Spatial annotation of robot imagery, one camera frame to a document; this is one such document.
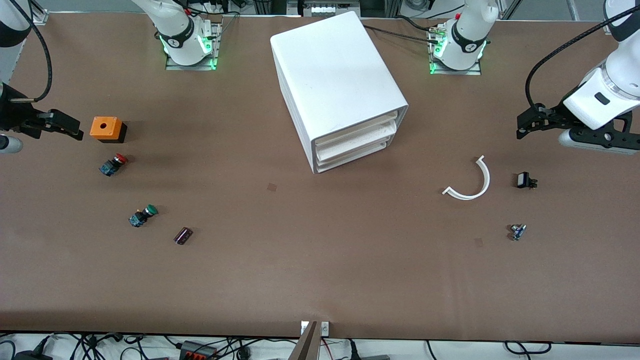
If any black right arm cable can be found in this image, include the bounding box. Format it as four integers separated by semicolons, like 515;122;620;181
9;0;53;103

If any white drawer cabinet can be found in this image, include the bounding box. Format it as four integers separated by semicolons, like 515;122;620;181
270;11;409;175

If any red push button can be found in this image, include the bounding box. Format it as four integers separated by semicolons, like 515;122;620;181
98;153;129;177

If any white plastic drawer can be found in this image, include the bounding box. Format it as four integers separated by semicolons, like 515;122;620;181
316;131;398;162
314;111;399;148
316;142;396;174

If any aluminium frame profile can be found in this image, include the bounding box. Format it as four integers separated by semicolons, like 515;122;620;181
30;0;50;24

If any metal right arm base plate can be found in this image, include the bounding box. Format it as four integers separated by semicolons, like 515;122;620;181
165;22;222;71

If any black orange power strip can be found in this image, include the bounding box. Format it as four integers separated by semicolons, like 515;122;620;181
179;340;219;360

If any green push button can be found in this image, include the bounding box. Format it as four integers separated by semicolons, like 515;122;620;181
128;204;159;228

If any white curved plastic bracket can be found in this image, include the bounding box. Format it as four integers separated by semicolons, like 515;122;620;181
442;155;491;201

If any black left camera mount bracket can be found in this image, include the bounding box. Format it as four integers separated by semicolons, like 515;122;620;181
567;112;640;151

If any black power cable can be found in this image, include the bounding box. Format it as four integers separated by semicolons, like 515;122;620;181
362;22;442;45

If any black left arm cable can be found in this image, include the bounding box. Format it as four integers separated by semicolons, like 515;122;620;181
524;5;640;114

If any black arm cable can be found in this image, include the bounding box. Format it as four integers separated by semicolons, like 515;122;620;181
524;5;640;114
9;0;53;103

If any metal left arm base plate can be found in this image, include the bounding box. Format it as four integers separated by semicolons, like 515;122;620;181
429;25;483;76

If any brown wooden post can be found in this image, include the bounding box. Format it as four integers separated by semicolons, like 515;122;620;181
287;320;321;360

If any orange box with hole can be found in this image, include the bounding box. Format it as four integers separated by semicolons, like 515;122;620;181
89;116;128;144

